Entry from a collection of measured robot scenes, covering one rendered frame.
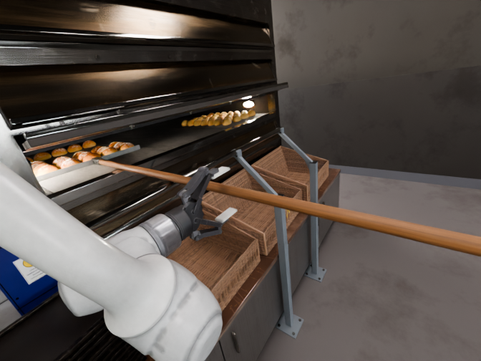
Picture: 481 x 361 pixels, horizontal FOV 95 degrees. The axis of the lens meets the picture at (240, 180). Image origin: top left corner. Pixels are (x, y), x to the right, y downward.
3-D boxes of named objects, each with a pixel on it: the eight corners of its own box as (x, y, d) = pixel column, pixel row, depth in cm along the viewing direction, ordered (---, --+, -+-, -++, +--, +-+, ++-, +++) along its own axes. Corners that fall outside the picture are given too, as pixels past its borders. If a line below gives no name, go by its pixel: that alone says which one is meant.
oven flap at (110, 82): (12, 130, 73) (-25, 69, 70) (274, 82, 199) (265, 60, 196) (11, 125, 70) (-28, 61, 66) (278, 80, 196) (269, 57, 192)
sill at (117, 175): (49, 205, 88) (44, 196, 87) (270, 117, 215) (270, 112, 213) (53, 208, 85) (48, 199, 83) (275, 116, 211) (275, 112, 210)
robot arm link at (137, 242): (141, 252, 52) (177, 279, 45) (65, 304, 41) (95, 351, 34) (127, 215, 47) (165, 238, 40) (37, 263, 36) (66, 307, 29)
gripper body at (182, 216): (156, 209, 51) (187, 192, 58) (166, 238, 55) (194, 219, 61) (175, 217, 47) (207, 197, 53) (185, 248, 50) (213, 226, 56)
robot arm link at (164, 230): (144, 253, 51) (165, 238, 55) (167, 268, 46) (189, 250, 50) (130, 220, 48) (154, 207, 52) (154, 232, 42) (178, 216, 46)
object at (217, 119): (180, 127, 215) (178, 121, 213) (212, 117, 248) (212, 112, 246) (227, 125, 179) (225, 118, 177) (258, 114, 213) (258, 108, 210)
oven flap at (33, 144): (31, 147, 66) (22, 152, 79) (288, 87, 192) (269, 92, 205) (26, 140, 66) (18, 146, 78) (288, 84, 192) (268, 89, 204)
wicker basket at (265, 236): (204, 235, 149) (195, 199, 138) (248, 197, 190) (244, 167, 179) (267, 257, 122) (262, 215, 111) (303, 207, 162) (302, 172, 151)
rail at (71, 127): (26, 140, 66) (25, 140, 67) (288, 84, 192) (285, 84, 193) (23, 132, 65) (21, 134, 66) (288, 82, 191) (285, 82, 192)
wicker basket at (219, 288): (119, 304, 108) (96, 261, 97) (200, 236, 148) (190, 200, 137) (185, 364, 80) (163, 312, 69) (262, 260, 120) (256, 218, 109)
